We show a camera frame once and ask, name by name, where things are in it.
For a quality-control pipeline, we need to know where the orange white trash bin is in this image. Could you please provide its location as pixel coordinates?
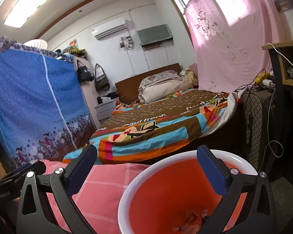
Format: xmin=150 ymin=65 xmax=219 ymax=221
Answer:
xmin=118 ymin=146 xmax=257 ymax=233

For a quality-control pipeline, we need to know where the blue fabric wardrobe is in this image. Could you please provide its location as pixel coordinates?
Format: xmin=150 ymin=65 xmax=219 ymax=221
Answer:
xmin=0 ymin=39 xmax=95 ymax=171

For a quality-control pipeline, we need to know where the black mesh fan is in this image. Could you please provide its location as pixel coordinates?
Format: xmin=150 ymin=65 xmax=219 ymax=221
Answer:
xmin=242 ymin=90 xmax=272 ymax=171

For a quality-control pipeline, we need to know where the grey bedside drawer cabinet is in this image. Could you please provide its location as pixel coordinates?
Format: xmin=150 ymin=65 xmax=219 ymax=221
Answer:
xmin=95 ymin=98 xmax=119 ymax=121

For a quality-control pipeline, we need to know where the colourful patchwork bed quilt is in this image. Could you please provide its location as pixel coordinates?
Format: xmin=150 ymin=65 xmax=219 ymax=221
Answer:
xmin=89 ymin=89 xmax=241 ymax=164

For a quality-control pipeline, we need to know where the black hanging bag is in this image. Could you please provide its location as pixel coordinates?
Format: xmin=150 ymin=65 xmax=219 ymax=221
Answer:
xmin=76 ymin=60 xmax=95 ymax=82

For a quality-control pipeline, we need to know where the yellow power strip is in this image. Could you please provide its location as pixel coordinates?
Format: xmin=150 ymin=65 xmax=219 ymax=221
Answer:
xmin=254 ymin=73 xmax=270 ymax=85

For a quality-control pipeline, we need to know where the grey white hanging bag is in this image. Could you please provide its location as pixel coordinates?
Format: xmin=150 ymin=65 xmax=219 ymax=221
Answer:
xmin=95 ymin=63 xmax=110 ymax=92

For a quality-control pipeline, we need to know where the white round lampshade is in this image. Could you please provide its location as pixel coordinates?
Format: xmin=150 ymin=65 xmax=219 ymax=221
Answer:
xmin=24 ymin=39 xmax=48 ymax=49

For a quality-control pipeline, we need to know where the wooden bed headboard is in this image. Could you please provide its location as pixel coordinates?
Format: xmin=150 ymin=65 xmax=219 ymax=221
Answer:
xmin=115 ymin=63 xmax=181 ymax=104

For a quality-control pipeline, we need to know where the wooden desk shelf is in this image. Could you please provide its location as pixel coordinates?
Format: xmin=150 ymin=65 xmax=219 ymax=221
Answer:
xmin=261 ymin=41 xmax=293 ymax=181

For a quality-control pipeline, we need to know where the folded floral bedding pile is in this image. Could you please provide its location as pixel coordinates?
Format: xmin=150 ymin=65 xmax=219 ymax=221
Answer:
xmin=138 ymin=69 xmax=198 ymax=104

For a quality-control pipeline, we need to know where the white air conditioner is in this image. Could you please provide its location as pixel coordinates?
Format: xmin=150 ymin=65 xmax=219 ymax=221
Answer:
xmin=92 ymin=18 xmax=127 ymax=40

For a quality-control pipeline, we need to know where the ceiling light panel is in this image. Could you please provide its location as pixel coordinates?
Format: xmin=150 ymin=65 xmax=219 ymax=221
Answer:
xmin=4 ymin=0 xmax=47 ymax=28

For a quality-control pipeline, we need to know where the pink curtain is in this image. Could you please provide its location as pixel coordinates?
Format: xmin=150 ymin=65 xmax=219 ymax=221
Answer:
xmin=184 ymin=0 xmax=285 ymax=92

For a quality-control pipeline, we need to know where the white cable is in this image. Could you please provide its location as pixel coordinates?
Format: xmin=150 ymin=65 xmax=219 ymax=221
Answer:
xmin=266 ymin=43 xmax=293 ymax=76

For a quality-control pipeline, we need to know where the green wall panel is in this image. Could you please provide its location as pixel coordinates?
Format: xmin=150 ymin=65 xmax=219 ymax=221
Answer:
xmin=136 ymin=24 xmax=173 ymax=47

